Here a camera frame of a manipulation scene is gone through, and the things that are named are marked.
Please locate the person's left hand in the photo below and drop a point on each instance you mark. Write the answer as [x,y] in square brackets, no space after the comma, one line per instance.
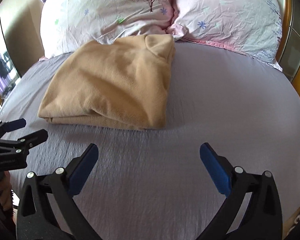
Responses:
[6,192]

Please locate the tan fleece garment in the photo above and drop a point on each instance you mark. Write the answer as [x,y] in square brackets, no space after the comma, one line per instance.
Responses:
[123,85]

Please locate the floral pillow with tree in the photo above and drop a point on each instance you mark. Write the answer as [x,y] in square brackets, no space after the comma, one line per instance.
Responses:
[67,24]

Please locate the lavender bed sheet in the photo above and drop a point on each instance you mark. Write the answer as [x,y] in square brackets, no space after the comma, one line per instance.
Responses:
[153,184]

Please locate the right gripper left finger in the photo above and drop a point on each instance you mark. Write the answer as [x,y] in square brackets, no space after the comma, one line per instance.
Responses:
[74,176]

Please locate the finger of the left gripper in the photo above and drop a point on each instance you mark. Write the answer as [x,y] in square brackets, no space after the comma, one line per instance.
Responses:
[27,139]
[6,127]

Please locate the floral pillow with stars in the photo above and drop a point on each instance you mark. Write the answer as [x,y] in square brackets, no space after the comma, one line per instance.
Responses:
[248,27]

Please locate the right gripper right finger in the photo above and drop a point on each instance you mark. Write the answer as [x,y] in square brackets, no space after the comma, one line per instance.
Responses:
[228,180]

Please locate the wooden frosted glass headboard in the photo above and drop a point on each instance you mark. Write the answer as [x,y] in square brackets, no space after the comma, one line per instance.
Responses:
[288,54]

